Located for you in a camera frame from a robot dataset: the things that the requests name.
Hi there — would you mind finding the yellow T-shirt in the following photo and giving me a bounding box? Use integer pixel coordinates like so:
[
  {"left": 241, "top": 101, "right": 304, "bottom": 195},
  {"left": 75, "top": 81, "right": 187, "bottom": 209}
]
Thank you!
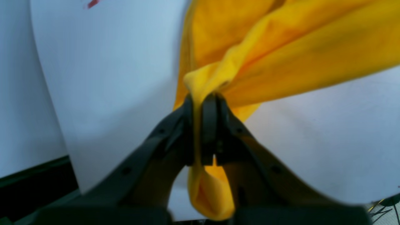
[{"left": 174, "top": 0, "right": 399, "bottom": 203}]

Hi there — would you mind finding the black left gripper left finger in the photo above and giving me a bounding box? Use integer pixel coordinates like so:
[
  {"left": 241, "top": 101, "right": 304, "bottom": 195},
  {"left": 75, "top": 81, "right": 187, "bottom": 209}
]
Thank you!
[{"left": 33, "top": 95, "right": 194, "bottom": 225}]

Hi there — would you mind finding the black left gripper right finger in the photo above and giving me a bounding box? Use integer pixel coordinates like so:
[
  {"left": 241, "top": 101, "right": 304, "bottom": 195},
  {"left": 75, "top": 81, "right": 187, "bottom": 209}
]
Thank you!
[{"left": 200, "top": 93, "right": 372, "bottom": 225}]

